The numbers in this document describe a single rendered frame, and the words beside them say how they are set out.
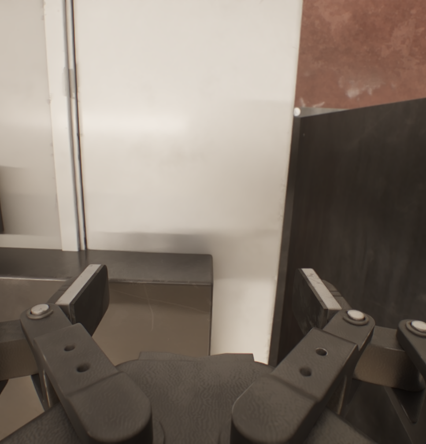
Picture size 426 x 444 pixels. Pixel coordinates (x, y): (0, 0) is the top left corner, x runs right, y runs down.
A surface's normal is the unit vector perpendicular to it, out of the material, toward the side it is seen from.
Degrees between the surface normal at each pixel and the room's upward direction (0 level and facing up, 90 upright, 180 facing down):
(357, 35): 0
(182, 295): 0
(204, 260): 90
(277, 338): 0
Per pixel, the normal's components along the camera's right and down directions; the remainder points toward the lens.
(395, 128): -1.00, -0.02
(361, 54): 0.01, 0.27
